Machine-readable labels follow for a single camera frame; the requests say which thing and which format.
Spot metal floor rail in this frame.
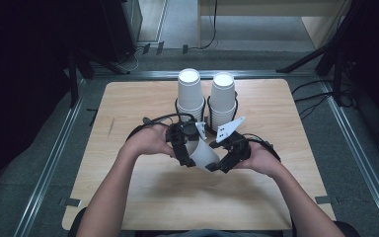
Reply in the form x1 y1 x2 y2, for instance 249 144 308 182
13 78 87 237
319 80 379 237
92 69 314 81

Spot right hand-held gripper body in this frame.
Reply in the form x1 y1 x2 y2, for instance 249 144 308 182
209 116 252 159

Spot black wire cup holder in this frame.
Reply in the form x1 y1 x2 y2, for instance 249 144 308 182
206 95 239 135
174 96 207 123

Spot stack of white paper cups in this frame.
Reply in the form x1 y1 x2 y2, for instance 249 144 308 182
209 72 237 132
177 67 206 122

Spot person's left hand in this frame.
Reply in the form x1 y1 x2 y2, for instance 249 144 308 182
123 123 178 158

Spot right hand-held gripper cable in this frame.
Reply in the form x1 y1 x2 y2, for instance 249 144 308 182
243 132 281 162

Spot light wooden desk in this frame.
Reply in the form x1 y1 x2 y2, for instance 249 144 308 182
196 0 353 50

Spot person's right hand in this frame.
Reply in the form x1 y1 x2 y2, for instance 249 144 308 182
233 141 282 178

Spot left hand-held gripper cable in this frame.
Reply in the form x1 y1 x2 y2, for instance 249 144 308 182
125 113 197 141

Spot hand-held gripper cable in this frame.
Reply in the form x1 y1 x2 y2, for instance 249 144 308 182
125 113 197 141
243 132 281 162

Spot single white paper cup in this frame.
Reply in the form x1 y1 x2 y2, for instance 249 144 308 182
186 137 221 173

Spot black floor cables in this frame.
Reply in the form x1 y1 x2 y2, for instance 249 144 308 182
290 78 336 120

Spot black cabinet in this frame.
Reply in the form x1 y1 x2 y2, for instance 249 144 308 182
100 0 143 64

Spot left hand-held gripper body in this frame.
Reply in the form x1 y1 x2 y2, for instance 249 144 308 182
165 119 208 156

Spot black hanging cable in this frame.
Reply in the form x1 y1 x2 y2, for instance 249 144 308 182
190 0 219 51

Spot grey tape piece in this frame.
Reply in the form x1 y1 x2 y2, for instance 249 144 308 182
314 195 333 205
58 197 82 208

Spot black tripod stand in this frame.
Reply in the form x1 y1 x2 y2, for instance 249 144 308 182
275 0 366 107
66 48 131 109

